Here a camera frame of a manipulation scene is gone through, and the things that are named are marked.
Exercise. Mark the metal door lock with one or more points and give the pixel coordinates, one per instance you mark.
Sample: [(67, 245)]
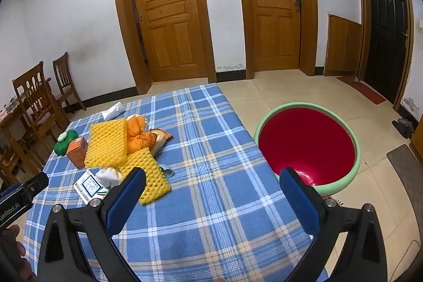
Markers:
[(297, 5)]

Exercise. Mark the wooden panel door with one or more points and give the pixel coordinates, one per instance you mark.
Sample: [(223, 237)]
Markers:
[(274, 21), (168, 21)]

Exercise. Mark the orange clear snack bag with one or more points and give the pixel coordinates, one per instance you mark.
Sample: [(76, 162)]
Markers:
[(160, 139)]

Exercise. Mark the yellow foam fruit net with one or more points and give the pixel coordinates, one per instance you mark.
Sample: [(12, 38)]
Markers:
[(145, 169), (105, 143)]

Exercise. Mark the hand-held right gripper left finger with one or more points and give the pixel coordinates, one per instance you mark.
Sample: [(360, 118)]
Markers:
[(127, 199)]

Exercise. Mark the wooden floor cabinet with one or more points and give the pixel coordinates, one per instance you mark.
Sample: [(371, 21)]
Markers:
[(417, 146)]

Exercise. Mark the person's left hand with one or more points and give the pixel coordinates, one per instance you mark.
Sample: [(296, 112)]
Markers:
[(11, 259)]

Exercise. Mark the dark slipper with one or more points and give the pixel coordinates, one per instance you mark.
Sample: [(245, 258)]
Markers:
[(409, 125), (400, 129)]

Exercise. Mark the green lobed plastic container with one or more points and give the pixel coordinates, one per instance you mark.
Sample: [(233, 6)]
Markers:
[(64, 147)]

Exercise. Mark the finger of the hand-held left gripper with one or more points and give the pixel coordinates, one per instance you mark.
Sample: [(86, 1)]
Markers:
[(34, 184)]

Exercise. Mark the orange cardboard box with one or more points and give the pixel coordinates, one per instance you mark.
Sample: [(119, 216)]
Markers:
[(76, 153)]

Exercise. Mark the wooden wall cabinet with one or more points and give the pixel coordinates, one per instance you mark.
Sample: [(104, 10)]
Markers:
[(340, 47)]

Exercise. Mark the wooden chair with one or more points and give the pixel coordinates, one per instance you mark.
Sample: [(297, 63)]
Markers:
[(64, 74), (33, 90)]

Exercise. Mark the black entrance door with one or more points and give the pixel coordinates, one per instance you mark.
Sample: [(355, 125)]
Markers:
[(386, 37)]

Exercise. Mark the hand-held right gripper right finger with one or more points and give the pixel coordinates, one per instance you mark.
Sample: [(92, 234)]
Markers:
[(299, 199)]

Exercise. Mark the white sock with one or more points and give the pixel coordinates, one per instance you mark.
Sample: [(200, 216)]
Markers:
[(107, 174)]

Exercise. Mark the grey floor mat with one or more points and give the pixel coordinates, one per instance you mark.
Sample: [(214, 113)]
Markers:
[(403, 166)]

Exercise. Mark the blue plaid blanket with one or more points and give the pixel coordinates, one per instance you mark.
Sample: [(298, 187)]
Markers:
[(205, 169)]

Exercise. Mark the orange cloth bundle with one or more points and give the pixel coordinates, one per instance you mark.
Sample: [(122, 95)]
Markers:
[(135, 141)]

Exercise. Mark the red basin with green rim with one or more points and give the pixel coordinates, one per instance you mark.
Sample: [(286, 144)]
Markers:
[(307, 143)]

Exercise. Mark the red doormat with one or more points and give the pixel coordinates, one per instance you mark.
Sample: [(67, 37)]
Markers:
[(366, 92)]

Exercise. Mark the wooden table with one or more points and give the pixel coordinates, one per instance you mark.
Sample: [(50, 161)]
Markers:
[(10, 126)]

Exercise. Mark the white printed card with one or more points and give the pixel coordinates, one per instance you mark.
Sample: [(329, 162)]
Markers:
[(87, 186)]

